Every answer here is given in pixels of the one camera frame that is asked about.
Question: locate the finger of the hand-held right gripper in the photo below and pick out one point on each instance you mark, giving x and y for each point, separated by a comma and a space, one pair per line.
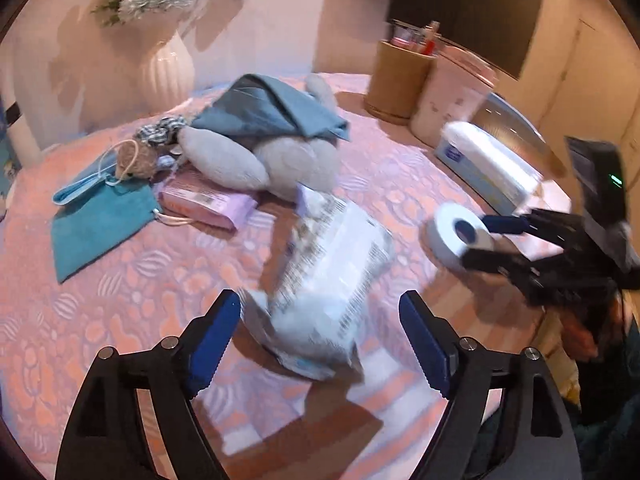
495, 260
500, 224

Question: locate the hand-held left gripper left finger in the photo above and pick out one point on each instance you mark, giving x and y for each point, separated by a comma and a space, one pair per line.
217, 340

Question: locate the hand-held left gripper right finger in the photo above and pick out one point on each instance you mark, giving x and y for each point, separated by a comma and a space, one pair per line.
422, 345

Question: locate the white tape roll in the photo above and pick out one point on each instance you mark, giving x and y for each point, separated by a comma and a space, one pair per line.
445, 240

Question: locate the white printed plastic packet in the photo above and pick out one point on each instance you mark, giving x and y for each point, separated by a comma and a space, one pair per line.
325, 280

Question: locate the pink tissue packet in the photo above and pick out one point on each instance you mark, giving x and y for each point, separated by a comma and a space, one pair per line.
200, 200

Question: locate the grey plush rabbit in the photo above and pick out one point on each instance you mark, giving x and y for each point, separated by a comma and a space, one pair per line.
295, 165

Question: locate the blue face mask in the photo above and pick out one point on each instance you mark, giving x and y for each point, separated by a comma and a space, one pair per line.
82, 187

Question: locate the checked hair scrunchie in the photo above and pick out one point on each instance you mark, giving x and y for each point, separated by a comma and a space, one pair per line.
160, 132

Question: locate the person's right hand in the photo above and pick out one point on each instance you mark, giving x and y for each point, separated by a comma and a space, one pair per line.
582, 335

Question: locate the white blue wipes packet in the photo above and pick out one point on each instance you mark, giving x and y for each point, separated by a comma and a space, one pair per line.
480, 160

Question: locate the pink patterned tablecloth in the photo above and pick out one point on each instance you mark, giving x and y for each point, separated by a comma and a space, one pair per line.
125, 320

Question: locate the pink container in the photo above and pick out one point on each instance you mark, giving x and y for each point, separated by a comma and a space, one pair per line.
450, 100

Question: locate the teal towel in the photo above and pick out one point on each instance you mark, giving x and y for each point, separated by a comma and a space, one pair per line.
100, 225

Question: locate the brown cylindrical holder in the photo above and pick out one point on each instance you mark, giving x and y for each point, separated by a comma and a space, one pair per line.
397, 85

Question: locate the brown plush ball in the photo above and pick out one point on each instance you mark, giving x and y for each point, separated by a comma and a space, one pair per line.
142, 162

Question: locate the pink cosmetic tube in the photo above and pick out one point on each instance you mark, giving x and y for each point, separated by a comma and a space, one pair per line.
431, 35

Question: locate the person's dark clothing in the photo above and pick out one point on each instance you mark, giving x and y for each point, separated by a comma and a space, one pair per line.
610, 440

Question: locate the pink cosmetic bottle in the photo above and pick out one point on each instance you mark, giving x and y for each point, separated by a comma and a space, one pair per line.
402, 37

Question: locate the black television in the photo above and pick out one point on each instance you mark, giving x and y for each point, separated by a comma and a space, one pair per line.
465, 5

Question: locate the blue-grey cloth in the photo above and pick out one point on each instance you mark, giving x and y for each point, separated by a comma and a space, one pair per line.
260, 107

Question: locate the blue printed card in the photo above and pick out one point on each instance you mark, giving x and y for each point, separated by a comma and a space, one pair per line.
7, 170

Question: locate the white ribbed vase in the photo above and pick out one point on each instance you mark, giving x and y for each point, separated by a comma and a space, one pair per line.
167, 72

